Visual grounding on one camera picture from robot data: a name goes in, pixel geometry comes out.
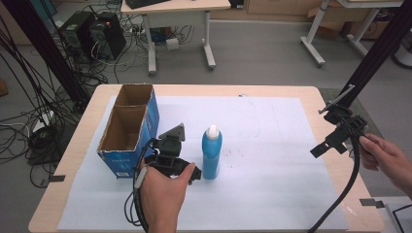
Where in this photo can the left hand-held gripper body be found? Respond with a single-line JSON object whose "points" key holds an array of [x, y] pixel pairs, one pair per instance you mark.
{"points": [[168, 152]]}

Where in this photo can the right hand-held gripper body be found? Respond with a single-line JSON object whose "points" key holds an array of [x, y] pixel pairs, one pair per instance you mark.
{"points": [[345, 123]]}

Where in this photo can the blue bottle with white cap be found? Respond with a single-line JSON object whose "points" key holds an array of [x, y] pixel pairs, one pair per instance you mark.
{"points": [[211, 155]]}

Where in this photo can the blue cardboard box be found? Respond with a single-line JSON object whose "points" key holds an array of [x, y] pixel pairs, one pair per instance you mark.
{"points": [[124, 161]]}

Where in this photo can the person's left hand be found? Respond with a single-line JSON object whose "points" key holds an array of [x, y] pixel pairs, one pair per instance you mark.
{"points": [[162, 197]]}

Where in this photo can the person's right hand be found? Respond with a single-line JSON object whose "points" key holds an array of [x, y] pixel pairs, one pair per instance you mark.
{"points": [[387, 160]]}

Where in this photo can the black tape piece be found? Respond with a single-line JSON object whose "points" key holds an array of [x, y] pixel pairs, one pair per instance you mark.
{"points": [[57, 178], [371, 203]]}

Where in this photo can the white table mat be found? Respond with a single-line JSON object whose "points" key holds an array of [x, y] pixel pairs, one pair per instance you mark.
{"points": [[265, 181]]}

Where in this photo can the black metal stand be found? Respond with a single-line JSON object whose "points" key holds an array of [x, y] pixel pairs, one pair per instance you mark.
{"points": [[48, 48], [379, 51]]}

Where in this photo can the white-legged desk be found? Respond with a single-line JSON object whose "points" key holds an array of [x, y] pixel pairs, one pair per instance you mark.
{"points": [[315, 35]]}

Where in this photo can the brown cardboard box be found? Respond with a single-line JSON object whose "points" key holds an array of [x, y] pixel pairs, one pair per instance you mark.
{"points": [[367, 29]]}

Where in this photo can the white power adapter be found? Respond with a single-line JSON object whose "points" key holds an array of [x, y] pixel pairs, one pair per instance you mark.
{"points": [[172, 44]]}

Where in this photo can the black computer tower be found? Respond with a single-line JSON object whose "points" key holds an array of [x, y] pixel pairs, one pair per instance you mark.
{"points": [[75, 34], [108, 40]]}

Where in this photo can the white power strip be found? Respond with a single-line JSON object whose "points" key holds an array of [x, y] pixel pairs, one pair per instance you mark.
{"points": [[43, 120]]}

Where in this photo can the wooden desk with white legs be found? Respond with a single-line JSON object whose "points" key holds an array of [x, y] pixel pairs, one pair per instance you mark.
{"points": [[181, 5]]}

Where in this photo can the black keyboard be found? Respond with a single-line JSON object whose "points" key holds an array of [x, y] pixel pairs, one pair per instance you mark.
{"points": [[144, 2]]}

